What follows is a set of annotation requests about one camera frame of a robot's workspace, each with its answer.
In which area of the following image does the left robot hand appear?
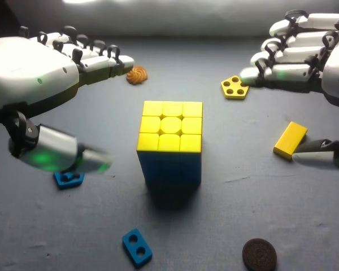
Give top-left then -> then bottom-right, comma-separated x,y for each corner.
0,25 -> 136,174

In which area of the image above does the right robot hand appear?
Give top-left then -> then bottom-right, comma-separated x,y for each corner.
238,10 -> 339,180

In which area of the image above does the colourful puzzle cube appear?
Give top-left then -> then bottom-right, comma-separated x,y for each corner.
136,100 -> 204,189

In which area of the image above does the yellow rectangular block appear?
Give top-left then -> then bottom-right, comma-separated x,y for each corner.
272,121 -> 308,161

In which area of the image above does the yellow pentagon block with holes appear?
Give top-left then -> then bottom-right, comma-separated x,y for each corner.
220,75 -> 250,100

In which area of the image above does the orange swirl toy biscuit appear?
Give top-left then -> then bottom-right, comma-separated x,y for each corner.
126,65 -> 149,85

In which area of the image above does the blue pentagon block with holes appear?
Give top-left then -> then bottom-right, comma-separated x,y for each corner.
53,171 -> 85,190

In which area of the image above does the white backdrop sheet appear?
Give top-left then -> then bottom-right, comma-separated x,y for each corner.
5,0 -> 339,39

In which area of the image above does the grey table cloth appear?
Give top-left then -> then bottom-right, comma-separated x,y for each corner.
0,35 -> 339,271

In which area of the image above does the dark chocolate sandwich cookie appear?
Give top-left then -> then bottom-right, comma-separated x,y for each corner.
242,238 -> 278,271

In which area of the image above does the blue two-hole rectangular block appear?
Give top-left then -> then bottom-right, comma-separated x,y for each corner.
121,228 -> 153,269

